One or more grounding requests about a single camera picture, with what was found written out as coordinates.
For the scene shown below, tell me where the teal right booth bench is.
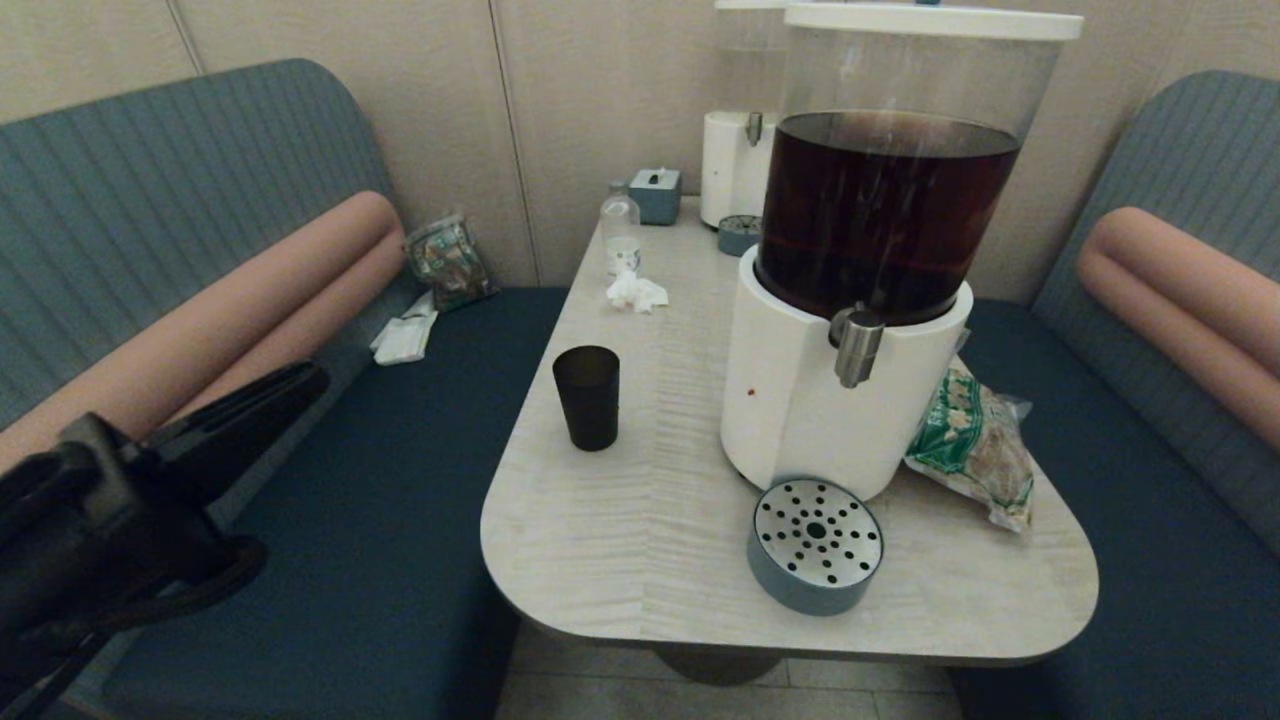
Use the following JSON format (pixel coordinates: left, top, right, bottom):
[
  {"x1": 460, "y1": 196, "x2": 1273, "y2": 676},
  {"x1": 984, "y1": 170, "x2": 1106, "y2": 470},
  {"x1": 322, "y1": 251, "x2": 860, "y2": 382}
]
[{"x1": 950, "y1": 70, "x2": 1280, "y2": 720}]

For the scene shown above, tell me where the grey blue tissue box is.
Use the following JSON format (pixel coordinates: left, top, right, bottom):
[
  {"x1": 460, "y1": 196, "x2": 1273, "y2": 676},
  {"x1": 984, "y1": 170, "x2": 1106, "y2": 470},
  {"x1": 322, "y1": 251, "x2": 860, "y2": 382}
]
[{"x1": 630, "y1": 168, "x2": 683, "y2": 226}]

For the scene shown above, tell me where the crumpled white tissue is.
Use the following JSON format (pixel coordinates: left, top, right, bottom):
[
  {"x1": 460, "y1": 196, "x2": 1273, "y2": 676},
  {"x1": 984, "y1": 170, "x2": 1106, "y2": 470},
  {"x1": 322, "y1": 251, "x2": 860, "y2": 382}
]
[{"x1": 606, "y1": 270, "x2": 669, "y2": 314}]

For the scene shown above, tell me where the clear plastic bottle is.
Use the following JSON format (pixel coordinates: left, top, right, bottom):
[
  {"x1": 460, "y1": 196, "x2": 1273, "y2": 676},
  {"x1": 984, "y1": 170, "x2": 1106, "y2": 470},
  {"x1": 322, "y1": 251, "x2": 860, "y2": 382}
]
[{"x1": 601, "y1": 182, "x2": 642, "y2": 277}]

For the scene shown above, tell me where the pink left bolster cushion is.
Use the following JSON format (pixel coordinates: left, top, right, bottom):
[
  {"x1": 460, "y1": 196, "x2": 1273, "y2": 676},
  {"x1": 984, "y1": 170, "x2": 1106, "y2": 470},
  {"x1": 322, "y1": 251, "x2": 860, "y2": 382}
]
[{"x1": 0, "y1": 190, "x2": 408, "y2": 476}]

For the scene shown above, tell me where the green white snack bag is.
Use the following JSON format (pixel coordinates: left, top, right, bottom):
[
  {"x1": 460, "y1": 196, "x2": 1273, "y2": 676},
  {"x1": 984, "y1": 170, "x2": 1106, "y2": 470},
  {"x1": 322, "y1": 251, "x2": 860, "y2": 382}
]
[{"x1": 903, "y1": 330, "x2": 1034, "y2": 533}]

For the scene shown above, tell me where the black plastic cup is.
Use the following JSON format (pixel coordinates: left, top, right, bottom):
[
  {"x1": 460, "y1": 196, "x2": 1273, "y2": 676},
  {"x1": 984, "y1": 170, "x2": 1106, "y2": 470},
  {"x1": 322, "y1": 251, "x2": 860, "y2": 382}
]
[{"x1": 552, "y1": 345, "x2": 622, "y2": 453}]

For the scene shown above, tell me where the round grey drip tray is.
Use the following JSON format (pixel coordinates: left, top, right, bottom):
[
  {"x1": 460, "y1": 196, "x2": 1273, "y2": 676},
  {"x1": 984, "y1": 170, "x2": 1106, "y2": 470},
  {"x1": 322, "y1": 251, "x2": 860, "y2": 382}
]
[
  {"x1": 746, "y1": 476, "x2": 885, "y2": 616},
  {"x1": 717, "y1": 214, "x2": 763, "y2": 258}
]

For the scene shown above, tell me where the white napkin pack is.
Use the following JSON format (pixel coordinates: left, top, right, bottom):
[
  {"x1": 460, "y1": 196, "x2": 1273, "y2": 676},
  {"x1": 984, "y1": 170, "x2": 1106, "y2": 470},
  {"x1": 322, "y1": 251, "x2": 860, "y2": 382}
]
[{"x1": 371, "y1": 292, "x2": 441, "y2": 366}]

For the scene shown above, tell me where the black left camera cable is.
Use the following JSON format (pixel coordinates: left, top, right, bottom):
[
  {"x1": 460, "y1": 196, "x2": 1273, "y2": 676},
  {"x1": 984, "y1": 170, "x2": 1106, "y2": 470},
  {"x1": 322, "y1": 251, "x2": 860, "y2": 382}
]
[{"x1": 0, "y1": 535, "x2": 271, "y2": 720}]

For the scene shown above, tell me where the dark tea beverage dispenser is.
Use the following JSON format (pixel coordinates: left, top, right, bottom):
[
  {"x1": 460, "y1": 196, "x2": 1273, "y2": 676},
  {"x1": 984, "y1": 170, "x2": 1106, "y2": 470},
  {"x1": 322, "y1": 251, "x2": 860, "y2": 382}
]
[{"x1": 720, "y1": 3, "x2": 1085, "y2": 501}]

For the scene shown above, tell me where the pink right bolster cushion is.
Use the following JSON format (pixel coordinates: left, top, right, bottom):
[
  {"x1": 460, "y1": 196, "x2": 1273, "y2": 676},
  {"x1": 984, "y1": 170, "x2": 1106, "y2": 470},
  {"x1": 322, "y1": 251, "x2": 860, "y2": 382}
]
[{"x1": 1075, "y1": 206, "x2": 1280, "y2": 453}]

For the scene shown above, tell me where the bronze table pedestal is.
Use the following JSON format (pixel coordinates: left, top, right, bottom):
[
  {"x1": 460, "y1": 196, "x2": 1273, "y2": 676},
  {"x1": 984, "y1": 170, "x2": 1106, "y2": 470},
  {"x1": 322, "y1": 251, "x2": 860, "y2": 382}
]
[{"x1": 652, "y1": 648, "x2": 786, "y2": 687}]

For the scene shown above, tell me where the teal left booth bench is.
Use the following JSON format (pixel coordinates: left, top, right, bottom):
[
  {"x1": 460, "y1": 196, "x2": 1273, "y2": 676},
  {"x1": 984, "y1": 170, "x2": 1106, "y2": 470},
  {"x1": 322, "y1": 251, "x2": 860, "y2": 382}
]
[{"x1": 0, "y1": 58, "x2": 571, "y2": 720}]

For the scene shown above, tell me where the brown green snack bag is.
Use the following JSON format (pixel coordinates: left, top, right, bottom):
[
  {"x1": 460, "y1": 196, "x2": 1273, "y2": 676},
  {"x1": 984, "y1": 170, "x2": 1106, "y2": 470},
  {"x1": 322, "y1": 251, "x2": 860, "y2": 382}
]
[{"x1": 403, "y1": 213, "x2": 496, "y2": 312}]

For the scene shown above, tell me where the clear water beverage dispenser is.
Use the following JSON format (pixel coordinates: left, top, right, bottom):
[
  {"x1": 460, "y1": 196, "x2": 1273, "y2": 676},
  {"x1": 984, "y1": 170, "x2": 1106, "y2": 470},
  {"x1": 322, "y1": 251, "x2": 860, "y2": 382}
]
[{"x1": 700, "y1": 0, "x2": 791, "y2": 230}]

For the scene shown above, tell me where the teal booth bench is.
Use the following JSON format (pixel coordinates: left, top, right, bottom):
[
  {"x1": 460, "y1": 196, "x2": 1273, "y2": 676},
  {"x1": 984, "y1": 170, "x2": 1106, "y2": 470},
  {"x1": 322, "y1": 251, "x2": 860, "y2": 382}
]
[
  {"x1": 950, "y1": 70, "x2": 1280, "y2": 720},
  {"x1": 0, "y1": 58, "x2": 571, "y2": 720}
]

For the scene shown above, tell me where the pink bolster cushion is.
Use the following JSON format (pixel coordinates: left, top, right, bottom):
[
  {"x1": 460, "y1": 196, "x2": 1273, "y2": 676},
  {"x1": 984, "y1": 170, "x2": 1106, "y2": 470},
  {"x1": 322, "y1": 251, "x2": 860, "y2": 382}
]
[
  {"x1": 1075, "y1": 206, "x2": 1280, "y2": 453},
  {"x1": 0, "y1": 190, "x2": 408, "y2": 476}
]

